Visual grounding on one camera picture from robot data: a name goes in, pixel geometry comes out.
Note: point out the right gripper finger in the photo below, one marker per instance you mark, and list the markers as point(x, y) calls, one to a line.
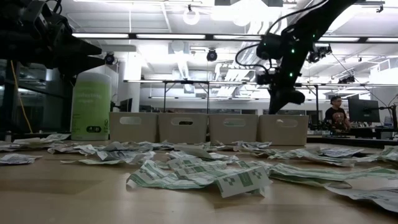
point(289, 98)
point(273, 102)

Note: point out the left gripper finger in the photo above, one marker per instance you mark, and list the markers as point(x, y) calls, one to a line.
point(84, 63)
point(87, 48)

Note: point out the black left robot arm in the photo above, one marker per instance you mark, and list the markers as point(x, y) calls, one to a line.
point(12, 31)

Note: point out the grey plastic bin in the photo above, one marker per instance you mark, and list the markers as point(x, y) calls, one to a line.
point(133, 130)
point(233, 135)
point(283, 135)
point(183, 133)

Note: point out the black ceiling spotlight cluster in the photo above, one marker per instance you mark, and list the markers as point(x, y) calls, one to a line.
point(321, 52)
point(346, 80)

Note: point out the green wipes canister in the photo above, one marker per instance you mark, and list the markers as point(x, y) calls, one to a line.
point(90, 105)

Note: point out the black overhead light bar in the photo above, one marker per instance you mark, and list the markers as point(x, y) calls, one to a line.
point(132, 35)

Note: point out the person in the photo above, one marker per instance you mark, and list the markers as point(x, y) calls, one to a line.
point(337, 116)

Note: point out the small dark monitor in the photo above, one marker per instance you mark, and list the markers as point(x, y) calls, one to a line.
point(126, 105)

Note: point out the black computer monitor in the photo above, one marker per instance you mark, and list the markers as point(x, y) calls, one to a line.
point(363, 110)

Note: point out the dark background desk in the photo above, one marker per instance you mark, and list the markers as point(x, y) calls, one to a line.
point(357, 132)

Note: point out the white printed packet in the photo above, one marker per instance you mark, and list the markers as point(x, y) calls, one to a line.
point(7, 146)
point(40, 139)
point(373, 197)

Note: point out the white packet red label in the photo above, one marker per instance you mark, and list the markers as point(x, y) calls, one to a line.
point(68, 161)

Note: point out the round ceiling lamp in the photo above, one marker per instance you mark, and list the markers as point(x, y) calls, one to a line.
point(191, 17)

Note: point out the black ceiling-hung camera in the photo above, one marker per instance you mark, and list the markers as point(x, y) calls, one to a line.
point(212, 55)
point(109, 58)

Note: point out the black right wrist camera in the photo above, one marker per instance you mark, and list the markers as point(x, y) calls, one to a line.
point(264, 79)

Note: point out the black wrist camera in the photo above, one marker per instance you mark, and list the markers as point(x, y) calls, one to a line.
point(264, 79)
point(34, 14)

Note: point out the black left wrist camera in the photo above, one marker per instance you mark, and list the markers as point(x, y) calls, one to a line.
point(34, 14)

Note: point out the silver ventilation duct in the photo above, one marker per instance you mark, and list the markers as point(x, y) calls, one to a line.
point(252, 28)

